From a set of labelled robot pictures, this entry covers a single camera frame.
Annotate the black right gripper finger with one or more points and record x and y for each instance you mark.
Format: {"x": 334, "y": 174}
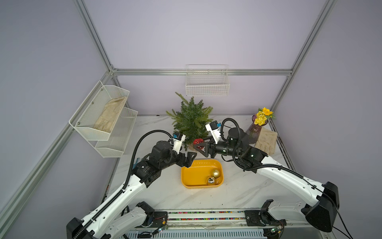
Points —
{"x": 205, "y": 151}
{"x": 207, "y": 141}

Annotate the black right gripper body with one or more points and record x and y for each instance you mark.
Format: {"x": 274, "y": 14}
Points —
{"x": 224, "y": 148}

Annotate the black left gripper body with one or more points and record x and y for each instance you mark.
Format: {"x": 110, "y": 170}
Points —
{"x": 179, "y": 160}

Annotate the red glitter ball ornament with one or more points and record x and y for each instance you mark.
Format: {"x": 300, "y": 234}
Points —
{"x": 199, "y": 141}

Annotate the shiny gold ball ornament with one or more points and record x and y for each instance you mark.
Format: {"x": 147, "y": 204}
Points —
{"x": 215, "y": 173}

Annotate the silver mirror ball ornament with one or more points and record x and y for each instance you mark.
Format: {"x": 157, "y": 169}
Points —
{"x": 211, "y": 181}

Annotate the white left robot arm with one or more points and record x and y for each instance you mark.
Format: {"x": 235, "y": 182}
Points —
{"x": 106, "y": 221}

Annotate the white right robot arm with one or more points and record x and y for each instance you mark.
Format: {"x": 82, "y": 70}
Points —
{"x": 321, "y": 201}

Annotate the small green christmas tree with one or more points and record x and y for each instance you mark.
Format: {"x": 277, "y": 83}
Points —
{"x": 191, "y": 119}

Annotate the yellow plastic tray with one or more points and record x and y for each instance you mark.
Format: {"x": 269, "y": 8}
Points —
{"x": 195, "y": 177}

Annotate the purple glass vase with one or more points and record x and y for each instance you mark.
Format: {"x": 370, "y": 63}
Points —
{"x": 253, "y": 131}

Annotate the beige glove on table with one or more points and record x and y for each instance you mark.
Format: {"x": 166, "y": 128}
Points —
{"x": 267, "y": 141}

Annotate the yellow artificial flowers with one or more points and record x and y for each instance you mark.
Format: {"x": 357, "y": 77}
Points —
{"x": 262, "y": 116}

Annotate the beige glove in shelf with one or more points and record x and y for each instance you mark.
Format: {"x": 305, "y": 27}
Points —
{"x": 110, "y": 114}

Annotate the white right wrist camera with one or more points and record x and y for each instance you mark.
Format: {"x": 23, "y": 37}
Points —
{"x": 214, "y": 128}

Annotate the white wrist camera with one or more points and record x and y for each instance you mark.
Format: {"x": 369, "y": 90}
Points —
{"x": 178, "y": 139}
{"x": 214, "y": 128}

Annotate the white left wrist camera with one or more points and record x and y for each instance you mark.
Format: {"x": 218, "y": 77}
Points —
{"x": 178, "y": 139}

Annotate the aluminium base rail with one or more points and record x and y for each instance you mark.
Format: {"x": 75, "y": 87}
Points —
{"x": 201, "y": 224}

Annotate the white wire wall basket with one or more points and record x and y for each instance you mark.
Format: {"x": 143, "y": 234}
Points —
{"x": 207, "y": 80}

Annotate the white mesh double wall shelf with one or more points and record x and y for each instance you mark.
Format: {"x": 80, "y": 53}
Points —
{"x": 108, "y": 145}

